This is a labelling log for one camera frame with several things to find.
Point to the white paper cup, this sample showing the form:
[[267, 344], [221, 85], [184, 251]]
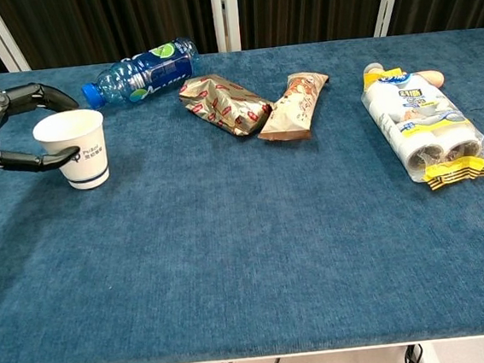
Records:
[[85, 136]]

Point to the blue plastic drink bottle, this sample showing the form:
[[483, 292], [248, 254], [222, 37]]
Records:
[[150, 72]]

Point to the gold foil snack packet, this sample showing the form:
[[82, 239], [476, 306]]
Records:
[[226, 103]]

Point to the blue fabric table mat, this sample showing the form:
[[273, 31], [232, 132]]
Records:
[[249, 253]]

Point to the beige snack bar wrapper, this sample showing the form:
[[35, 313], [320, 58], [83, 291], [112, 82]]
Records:
[[295, 107]]

